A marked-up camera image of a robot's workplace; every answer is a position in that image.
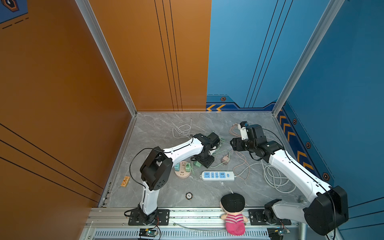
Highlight green charger adapter front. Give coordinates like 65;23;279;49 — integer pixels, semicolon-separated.
193;162;202;168

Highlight light green charger adapter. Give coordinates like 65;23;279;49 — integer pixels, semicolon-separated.
185;163;192;173

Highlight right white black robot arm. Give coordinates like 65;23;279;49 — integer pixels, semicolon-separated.
230;122;349;236

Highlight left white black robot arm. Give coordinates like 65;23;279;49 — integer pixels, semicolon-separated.
138;133;220;224

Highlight pink charger adapter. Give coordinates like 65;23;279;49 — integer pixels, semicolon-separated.
222;154;230;165

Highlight white blue power strip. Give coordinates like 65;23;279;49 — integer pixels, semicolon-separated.
200;171;235;182

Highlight small round black dial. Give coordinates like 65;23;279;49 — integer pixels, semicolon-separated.
186;192;193;200

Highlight plush doll black hat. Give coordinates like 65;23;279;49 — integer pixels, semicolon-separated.
219;192;249;237

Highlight right circuit board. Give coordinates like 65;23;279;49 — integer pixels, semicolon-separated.
267;228;291;240

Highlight small wooden block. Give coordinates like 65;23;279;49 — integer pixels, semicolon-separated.
121;176;131;188

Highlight grey metal pole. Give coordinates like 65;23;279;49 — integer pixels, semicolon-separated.
298;223;308;240

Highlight left green circuit board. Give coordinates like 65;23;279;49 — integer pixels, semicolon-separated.
138;229;160;240

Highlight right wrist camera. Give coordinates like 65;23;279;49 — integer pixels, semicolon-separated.
238;121;248;140

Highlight pink multi-head cable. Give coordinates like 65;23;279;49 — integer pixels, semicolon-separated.
221;122;251;181

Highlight white usb cable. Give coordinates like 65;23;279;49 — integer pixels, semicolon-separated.
172;118;194;140

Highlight white power strip cord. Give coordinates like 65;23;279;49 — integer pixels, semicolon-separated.
262;160;298;194

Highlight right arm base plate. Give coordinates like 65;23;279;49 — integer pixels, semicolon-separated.
248;209;292;226

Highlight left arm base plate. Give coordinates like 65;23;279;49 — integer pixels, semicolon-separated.
128;209;170;226

